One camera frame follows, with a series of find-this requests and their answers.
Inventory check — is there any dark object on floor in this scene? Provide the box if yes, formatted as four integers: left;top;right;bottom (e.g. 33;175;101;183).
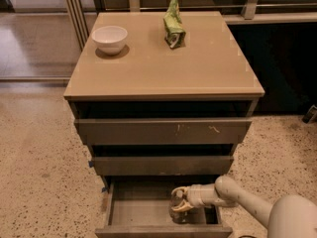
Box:
302;105;317;123

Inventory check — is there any bottom grey open drawer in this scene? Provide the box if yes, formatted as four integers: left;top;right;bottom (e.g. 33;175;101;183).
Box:
95;177;232;238

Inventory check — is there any middle grey drawer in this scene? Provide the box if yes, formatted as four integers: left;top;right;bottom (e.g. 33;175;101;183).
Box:
91;156;234;176

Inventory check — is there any grey drawer cabinet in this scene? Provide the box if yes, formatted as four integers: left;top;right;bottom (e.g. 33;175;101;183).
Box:
63;11;265;238

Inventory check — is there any green crumpled snack bag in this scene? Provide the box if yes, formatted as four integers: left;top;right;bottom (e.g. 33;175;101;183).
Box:
163;0;186;49

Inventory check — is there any top grey drawer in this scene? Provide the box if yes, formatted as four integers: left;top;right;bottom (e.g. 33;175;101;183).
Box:
74;118;252;145

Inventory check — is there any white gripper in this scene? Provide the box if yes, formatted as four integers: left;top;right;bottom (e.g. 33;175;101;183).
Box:
171;183;217;212

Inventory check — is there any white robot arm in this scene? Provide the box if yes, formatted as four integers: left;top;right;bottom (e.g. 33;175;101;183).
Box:
171;176;317;238

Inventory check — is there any white ceramic bowl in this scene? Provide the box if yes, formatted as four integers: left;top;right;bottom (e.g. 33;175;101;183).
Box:
92;26;128;55

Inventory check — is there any clear plastic water bottle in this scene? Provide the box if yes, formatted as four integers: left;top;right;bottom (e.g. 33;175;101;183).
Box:
168;195;188;224

